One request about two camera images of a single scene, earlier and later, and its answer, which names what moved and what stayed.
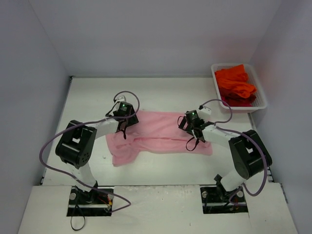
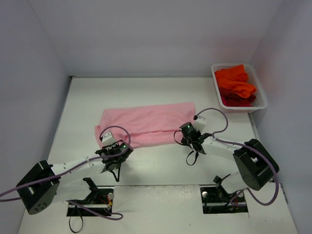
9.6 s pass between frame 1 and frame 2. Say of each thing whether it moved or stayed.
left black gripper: moved
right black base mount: stayed
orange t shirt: stayed
